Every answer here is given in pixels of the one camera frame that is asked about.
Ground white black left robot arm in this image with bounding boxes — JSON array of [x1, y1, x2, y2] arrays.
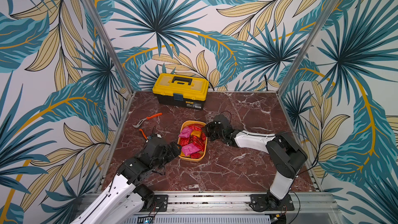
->
[[72, 134, 181, 224]]

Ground yellow plastic storage box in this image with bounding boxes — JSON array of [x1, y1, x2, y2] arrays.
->
[[178, 120, 208, 162]]

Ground pink tea bag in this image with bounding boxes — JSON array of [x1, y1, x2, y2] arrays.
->
[[178, 126, 193, 139], [181, 143, 201, 157]]

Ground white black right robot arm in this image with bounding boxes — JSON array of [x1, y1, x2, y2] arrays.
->
[[202, 114, 308, 201]]

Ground left aluminium corner post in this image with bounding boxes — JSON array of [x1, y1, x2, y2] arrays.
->
[[82, 0, 134, 96]]

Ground yellow black plastic toolbox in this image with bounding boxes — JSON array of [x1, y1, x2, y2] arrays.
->
[[152, 73, 209, 110]]

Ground aluminium corner post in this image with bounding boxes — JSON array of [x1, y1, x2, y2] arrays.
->
[[82, 0, 134, 96], [277, 0, 339, 99]]

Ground yellow tea bag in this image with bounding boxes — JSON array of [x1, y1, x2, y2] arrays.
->
[[190, 130, 202, 138]]

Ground orange handled water pump pliers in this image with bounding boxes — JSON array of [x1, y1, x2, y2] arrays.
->
[[133, 113, 163, 140]]

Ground red tea bag in box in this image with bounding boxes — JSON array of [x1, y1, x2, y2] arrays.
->
[[188, 124, 204, 131]]

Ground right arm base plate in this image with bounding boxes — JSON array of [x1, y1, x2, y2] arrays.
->
[[249, 194, 295, 213]]

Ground aluminium front rail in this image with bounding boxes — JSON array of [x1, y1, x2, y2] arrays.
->
[[154, 191, 340, 215]]

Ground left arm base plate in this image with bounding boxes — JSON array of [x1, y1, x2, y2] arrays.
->
[[140, 195, 169, 213]]

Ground right aluminium corner post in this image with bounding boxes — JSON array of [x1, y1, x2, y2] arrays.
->
[[277, 0, 339, 99]]

